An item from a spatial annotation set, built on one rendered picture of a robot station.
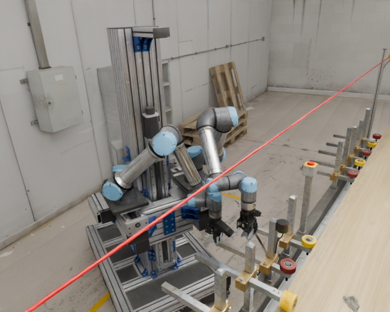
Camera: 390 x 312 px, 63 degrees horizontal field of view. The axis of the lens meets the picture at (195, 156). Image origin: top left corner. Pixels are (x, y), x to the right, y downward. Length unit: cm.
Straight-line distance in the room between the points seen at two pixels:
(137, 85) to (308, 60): 771
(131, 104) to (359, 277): 154
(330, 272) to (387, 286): 25
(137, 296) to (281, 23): 818
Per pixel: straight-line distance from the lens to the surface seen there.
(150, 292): 258
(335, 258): 187
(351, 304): 164
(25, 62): 359
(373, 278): 182
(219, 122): 175
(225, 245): 190
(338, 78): 931
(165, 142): 159
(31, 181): 377
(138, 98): 200
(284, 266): 174
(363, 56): 918
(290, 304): 150
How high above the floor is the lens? 207
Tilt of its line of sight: 24 degrees down
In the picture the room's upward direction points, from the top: 2 degrees counter-clockwise
